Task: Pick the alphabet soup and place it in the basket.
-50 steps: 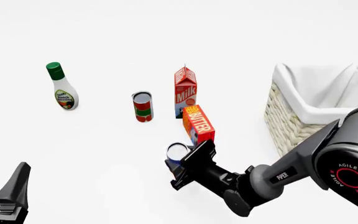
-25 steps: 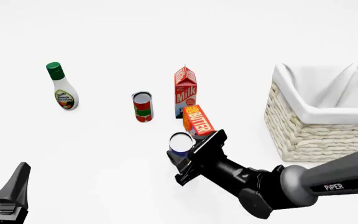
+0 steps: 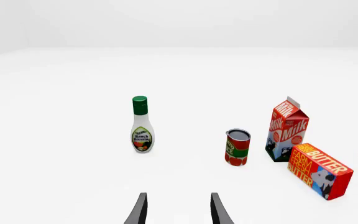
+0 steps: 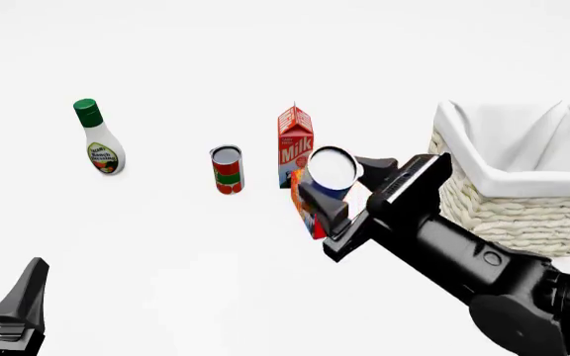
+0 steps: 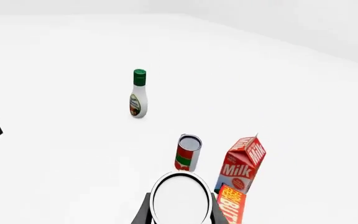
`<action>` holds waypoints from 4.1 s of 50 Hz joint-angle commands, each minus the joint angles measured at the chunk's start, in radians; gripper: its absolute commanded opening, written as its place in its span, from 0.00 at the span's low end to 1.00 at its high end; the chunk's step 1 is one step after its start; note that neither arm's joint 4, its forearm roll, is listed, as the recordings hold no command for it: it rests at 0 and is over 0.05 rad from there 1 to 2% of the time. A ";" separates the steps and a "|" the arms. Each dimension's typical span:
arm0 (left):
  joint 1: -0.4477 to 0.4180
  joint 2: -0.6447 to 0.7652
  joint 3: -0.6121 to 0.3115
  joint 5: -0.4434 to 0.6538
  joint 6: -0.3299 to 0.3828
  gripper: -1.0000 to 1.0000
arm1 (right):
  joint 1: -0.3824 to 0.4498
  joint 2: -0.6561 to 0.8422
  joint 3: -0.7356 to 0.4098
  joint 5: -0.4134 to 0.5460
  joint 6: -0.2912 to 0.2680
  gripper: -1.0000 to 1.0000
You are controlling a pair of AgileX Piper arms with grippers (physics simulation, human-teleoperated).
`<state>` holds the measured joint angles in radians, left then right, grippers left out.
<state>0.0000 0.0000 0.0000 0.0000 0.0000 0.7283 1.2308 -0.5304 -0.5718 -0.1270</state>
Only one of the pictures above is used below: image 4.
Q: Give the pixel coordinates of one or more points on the orange printed food box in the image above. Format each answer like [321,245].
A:
[300,200]

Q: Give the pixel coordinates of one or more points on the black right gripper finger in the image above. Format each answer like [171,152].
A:
[376,168]
[327,209]

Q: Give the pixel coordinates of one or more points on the red milk carton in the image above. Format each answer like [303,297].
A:
[292,148]

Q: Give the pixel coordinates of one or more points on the woven basket with white lining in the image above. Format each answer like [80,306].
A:
[512,207]

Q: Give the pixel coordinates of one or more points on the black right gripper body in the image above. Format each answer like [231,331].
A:
[408,189]

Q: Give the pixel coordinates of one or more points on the tomato sauce can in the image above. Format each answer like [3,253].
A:
[227,174]

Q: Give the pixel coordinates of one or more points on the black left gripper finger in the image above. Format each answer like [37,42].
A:
[25,300]

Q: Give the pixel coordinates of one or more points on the alphabet soup can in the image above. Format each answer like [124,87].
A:
[333,168]

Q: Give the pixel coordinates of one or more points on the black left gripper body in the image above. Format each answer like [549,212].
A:
[3,345]

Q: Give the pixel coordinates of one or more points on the white ranch dressing bottle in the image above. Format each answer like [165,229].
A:
[101,133]

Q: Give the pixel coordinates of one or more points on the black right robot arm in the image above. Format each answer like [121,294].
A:
[468,256]

